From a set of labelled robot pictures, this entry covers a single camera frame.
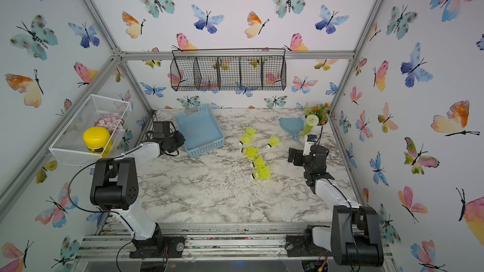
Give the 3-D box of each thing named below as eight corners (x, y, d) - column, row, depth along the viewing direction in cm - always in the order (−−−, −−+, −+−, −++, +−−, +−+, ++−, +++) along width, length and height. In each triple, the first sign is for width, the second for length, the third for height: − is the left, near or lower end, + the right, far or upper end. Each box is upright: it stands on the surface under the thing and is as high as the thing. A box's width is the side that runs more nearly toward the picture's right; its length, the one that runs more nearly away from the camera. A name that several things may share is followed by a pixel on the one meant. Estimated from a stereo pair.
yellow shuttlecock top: (238, 144, 107) (238, 140, 104) (247, 129, 114) (247, 125, 111) (247, 148, 106) (247, 144, 103) (256, 132, 113) (256, 128, 110)
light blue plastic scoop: (282, 140, 110) (282, 137, 108) (279, 119, 120) (280, 117, 118) (306, 140, 110) (307, 137, 108) (301, 119, 120) (302, 117, 118)
